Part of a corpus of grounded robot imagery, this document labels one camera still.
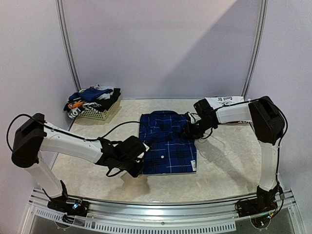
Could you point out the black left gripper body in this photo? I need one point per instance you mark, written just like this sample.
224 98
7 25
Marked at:
125 165

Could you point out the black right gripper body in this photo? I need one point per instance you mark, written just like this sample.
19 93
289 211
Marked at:
187 131

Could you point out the blue plaid flannel shirt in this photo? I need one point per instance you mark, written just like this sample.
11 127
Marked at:
169 152

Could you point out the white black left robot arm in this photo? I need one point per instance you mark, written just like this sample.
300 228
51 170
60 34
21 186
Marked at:
37 135

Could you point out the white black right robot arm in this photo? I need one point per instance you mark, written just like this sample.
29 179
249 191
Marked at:
268 123

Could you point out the cream perforated laundry basket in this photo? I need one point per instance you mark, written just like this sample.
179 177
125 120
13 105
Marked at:
102 115

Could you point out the folded white cartoon t-shirt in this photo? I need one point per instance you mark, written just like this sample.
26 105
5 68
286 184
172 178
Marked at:
216 102

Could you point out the folded red white shirt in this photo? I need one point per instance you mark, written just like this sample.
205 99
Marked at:
241 122

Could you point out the black garment in basket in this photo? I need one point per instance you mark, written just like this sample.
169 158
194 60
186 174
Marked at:
105 104

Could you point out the grey garment in basket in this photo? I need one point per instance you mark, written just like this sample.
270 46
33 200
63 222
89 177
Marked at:
102 87

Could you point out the black white orange printed shirt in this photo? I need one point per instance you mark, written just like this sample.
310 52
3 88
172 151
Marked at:
74 109

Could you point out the solid blue garment in basket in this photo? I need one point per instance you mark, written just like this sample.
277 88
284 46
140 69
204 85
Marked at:
92 94

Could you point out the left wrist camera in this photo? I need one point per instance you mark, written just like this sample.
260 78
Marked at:
133 148

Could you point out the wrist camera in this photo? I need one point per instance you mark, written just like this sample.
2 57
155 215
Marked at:
133 148
204 111

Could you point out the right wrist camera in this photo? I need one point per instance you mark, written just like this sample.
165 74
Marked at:
204 111

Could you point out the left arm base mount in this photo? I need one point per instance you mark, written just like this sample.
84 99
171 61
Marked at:
72 207

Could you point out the aluminium front rail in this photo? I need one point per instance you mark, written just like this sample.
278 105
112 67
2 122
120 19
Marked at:
206 217

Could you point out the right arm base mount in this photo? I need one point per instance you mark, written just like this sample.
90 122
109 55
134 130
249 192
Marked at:
265 201

